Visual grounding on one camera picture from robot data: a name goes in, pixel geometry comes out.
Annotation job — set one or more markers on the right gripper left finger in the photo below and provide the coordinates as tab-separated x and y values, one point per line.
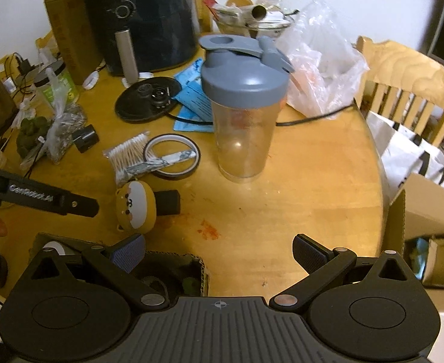
115	264

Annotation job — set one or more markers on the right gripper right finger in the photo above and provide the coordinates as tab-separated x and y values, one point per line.
326	270

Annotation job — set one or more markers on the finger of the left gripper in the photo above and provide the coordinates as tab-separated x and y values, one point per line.
30	193

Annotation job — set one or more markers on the yellow bear shaped pouch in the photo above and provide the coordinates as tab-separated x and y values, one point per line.
135	207

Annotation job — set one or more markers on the white round disc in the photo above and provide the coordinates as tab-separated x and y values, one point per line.
58	247

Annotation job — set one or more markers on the bag of green balls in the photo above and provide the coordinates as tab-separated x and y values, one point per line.
30	131

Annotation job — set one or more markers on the crumpled white tissue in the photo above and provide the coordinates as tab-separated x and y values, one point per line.
25	111

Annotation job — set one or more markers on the small black rectangular block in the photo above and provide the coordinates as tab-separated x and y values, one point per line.
167	202

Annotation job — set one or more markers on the black short cylinder tube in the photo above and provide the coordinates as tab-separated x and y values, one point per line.
85	138

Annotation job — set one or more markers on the clear bag of dark seeds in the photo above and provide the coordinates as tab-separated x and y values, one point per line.
67	118

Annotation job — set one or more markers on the bag of cotton swabs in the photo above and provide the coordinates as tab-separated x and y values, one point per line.
126	154

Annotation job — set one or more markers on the cardboard box on floor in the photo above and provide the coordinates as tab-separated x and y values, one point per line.
417	212

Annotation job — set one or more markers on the marble pattern flat stick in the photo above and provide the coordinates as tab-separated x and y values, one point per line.
151	165

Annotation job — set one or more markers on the black charger plug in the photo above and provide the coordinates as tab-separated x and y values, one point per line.
24	66

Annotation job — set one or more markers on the white shopping bag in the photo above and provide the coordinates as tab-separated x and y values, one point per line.
401	153

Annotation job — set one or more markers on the brown cardboard box upright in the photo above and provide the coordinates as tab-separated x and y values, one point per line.
74	36

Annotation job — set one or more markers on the clear plastic bag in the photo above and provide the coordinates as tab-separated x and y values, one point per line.
327	68

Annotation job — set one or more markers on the shaker bottle with grey lid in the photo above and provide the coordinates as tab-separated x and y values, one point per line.
246	80

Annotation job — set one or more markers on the black air fryer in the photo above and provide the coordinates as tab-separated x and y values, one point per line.
164	33

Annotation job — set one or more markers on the wooden chair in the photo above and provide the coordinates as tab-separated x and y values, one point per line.
402	85

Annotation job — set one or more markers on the glass bowl with packets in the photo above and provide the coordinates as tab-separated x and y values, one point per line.
251	19

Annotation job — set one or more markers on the black kettle base plate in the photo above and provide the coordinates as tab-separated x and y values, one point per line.
148	100

